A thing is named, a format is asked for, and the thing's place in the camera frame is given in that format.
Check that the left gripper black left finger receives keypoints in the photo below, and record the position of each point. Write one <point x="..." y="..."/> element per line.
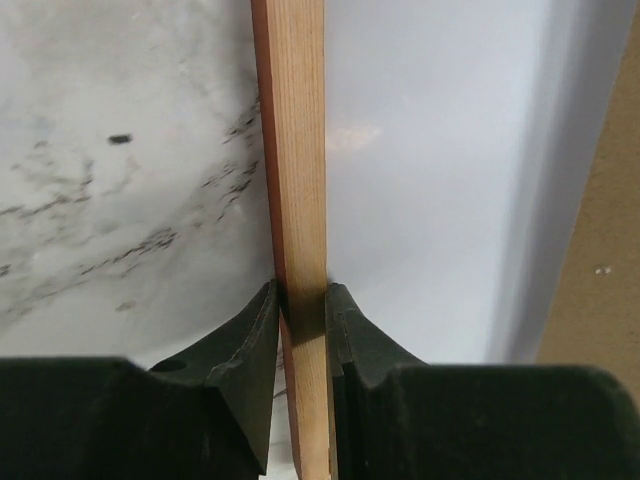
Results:
<point x="203" y="413"/>

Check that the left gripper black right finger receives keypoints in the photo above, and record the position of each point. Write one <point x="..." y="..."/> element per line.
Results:
<point x="397" y="417"/>

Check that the orange wooden picture frame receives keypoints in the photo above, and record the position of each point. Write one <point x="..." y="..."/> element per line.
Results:
<point x="289" y="48"/>

